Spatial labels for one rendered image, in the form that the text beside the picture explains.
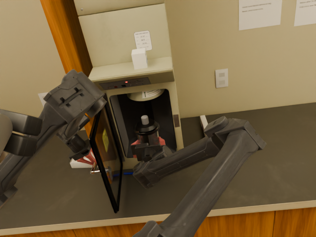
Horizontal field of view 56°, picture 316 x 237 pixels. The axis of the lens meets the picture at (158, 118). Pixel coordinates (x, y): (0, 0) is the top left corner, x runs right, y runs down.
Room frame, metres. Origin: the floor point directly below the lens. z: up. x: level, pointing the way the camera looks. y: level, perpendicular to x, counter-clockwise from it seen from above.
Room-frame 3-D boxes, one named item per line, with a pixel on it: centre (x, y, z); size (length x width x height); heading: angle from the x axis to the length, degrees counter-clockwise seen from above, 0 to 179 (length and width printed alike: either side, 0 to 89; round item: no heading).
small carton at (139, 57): (1.06, 0.03, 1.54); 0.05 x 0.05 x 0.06; 85
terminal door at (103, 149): (0.97, 0.23, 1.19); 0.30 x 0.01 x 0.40; 176
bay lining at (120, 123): (1.24, 0.05, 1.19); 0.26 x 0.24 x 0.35; 84
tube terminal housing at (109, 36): (1.25, 0.05, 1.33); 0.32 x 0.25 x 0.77; 84
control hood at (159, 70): (1.07, 0.07, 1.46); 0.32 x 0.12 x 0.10; 84
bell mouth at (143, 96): (1.22, 0.03, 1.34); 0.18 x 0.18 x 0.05
